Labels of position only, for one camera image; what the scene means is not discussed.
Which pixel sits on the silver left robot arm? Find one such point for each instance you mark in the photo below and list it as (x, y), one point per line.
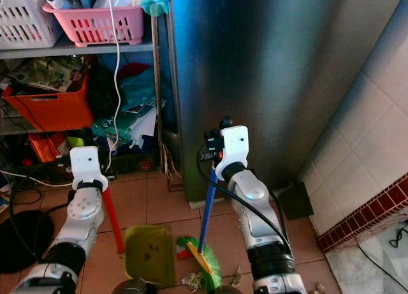
(83, 211)

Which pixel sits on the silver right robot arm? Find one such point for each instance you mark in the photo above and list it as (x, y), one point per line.
(252, 205)

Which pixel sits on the orange plastic crate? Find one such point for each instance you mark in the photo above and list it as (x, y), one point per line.
(51, 110)

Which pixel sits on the teal plastic bag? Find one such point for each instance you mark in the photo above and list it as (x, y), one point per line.
(134, 93)

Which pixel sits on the stainless steel fridge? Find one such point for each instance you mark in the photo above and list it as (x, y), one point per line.
(261, 71)

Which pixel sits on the grey storage shelf rack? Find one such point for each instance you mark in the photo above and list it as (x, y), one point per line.
(76, 48)

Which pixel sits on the small black box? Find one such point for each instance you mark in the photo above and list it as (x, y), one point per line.
(296, 200)

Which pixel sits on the pink plastic basket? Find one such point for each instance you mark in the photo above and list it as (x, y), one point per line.
(95, 26)

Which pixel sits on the red paper scrap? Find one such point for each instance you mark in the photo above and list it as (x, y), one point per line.
(183, 253)

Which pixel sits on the black round disc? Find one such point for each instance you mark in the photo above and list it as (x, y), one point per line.
(25, 243)

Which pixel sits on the white plastic laundry basket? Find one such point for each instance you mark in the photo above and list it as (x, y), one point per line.
(25, 16)

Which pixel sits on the crumpled paper scrap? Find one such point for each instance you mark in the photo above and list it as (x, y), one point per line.
(192, 281)

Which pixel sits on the teal cloth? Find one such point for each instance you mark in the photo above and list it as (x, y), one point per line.
(155, 0)

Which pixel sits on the robot left leg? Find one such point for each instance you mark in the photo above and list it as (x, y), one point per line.
(129, 287)

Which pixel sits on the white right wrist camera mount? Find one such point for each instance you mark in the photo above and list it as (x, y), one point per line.
(234, 144)

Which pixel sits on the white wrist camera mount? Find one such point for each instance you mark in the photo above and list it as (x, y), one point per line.
(234, 144)
(88, 163)

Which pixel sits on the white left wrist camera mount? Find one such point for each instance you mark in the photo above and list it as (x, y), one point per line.
(88, 163)

